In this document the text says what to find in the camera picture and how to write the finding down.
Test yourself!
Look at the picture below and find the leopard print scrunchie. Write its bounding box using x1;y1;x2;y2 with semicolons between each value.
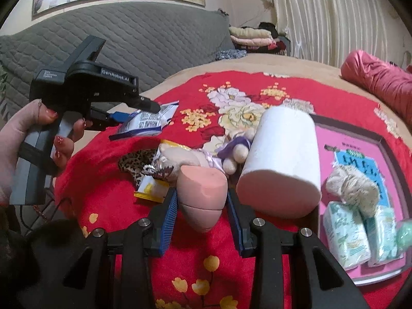
117;149;156;188

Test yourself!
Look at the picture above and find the dark shallow box tray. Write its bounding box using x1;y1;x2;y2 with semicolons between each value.
310;114;412;287

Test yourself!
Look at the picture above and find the pink makeup sponge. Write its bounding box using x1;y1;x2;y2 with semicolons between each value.
176;165;228;233

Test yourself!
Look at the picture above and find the pink quilt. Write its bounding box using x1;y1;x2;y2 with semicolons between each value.
341;50;411;127

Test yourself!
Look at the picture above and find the blue patterned cloth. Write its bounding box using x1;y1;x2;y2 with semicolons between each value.
216;49;247;61

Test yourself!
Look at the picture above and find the small teal tissue pack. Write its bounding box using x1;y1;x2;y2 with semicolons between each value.
364;205;402;267

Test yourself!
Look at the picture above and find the grey quilted headboard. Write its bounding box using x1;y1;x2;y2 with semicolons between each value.
1;2;234;121

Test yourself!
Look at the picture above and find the plush bear purple bow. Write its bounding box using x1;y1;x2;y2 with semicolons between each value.
217;128;256;176

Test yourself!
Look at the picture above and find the green makeup sponge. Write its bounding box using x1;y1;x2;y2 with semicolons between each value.
396;219;412;253

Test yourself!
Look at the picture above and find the plush bear pink bow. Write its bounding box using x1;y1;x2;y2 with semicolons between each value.
142;142;224;183

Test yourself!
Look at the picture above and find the white curtain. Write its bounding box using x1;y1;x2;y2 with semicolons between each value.
257;0;412;70

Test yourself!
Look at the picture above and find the pink and blue book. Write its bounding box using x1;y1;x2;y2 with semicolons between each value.
315;125;410;280

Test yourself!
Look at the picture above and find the white paper towel roll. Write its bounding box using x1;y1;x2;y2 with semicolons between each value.
236;106;321;218

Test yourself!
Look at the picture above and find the person left hand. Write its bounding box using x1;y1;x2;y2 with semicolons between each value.
1;99;92;206

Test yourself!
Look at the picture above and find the green floral tissue pack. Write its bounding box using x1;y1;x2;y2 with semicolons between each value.
323;201;371;271

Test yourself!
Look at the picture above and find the blue white wipes packet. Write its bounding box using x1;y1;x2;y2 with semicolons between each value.
109;101;179;141

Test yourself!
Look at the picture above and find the stack of folded clothes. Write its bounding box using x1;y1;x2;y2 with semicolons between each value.
229;22;291;56

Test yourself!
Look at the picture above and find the yellow cartoon tissue pack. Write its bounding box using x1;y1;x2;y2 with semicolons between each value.
134;140;190;203

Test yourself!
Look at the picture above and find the white floral scrunchie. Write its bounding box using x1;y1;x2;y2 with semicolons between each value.
325;164;380;218

